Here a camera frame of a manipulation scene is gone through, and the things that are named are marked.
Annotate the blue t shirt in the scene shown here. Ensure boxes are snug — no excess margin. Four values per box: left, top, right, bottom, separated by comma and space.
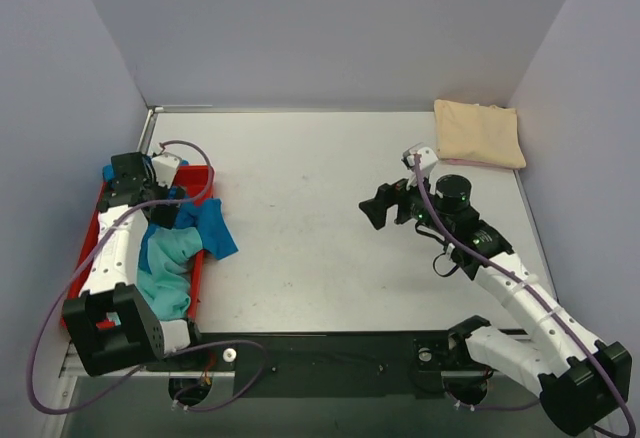
99, 160, 240, 279

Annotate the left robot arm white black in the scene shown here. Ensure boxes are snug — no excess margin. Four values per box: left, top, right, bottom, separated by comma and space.
62, 152, 206, 377

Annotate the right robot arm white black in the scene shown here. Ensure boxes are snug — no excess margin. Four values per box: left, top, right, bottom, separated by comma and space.
359, 175, 637, 437

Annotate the red plastic bin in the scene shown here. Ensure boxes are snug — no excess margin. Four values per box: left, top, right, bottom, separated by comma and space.
66, 165, 207, 320

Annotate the folded pink t shirt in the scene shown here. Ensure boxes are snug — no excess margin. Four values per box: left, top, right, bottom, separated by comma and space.
443, 159, 518, 170

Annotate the teal t shirt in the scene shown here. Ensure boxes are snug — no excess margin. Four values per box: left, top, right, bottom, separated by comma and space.
137, 227, 203, 321

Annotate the folded beige t shirt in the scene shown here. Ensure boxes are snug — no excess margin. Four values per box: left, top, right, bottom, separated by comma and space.
434, 99, 526, 170

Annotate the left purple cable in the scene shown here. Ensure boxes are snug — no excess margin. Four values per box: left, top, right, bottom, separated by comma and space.
31, 139, 272, 415

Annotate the purple cable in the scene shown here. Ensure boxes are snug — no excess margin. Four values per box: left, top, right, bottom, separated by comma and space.
31, 139, 272, 415
408, 152, 631, 434

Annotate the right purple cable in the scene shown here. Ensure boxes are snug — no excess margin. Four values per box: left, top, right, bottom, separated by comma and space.
408, 152, 631, 434

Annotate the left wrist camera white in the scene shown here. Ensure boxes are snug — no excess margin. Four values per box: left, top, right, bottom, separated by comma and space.
151, 152, 182, 187

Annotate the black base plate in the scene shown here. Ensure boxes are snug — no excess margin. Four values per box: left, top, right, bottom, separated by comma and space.
148, 331, 494, 401

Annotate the aluminium rail frame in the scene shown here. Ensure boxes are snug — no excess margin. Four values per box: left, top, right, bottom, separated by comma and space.
58, 341, 151, 379

